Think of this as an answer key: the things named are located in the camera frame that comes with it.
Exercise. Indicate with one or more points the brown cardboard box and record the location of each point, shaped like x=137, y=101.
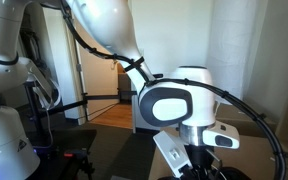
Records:
x=237, y=116

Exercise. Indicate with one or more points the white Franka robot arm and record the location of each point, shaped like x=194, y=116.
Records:
x=197, y=96

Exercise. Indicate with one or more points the white fabric curtain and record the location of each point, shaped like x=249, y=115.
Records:
x=234, y=50

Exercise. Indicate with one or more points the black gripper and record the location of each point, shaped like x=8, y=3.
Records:
x=199, y=156

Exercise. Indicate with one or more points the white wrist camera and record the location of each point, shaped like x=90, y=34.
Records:
x=222, y=136

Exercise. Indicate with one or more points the white door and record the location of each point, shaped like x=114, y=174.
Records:
x=72, y=83

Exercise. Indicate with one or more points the black tripod stand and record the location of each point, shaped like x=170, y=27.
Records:
x=34, y=110

